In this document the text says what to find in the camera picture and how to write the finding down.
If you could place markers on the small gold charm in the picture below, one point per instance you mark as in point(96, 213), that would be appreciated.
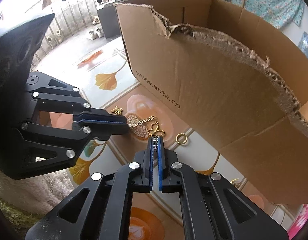
point(117, 110)

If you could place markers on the brown cardboard box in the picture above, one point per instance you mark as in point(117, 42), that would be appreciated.
point(238, 81)

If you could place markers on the gold chain pendant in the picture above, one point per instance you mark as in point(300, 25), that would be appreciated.
point(142, 129)

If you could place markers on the white shoe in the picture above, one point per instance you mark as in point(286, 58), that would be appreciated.
point(92, 35)
point(99, 32)

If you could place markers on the dark grey cabinet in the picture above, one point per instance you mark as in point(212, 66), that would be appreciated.
point(109, 20)

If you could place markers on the rhinestone bar pendant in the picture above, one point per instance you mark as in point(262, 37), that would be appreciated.
point(155, 146)

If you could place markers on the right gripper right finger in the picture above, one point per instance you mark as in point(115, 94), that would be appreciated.
point(212, 208)

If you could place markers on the pink floral blanket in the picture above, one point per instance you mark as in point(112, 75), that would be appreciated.
point(299, 222)

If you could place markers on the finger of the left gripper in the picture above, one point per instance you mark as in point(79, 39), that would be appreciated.
point(79, 102)
point(89, 132)

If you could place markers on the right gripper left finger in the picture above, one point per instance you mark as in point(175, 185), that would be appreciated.
point(100, 207)

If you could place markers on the patterned tablecloth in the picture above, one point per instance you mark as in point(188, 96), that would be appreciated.
point(156, 182)

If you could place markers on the blue water bottle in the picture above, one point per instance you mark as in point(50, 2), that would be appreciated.
point(303, 44)

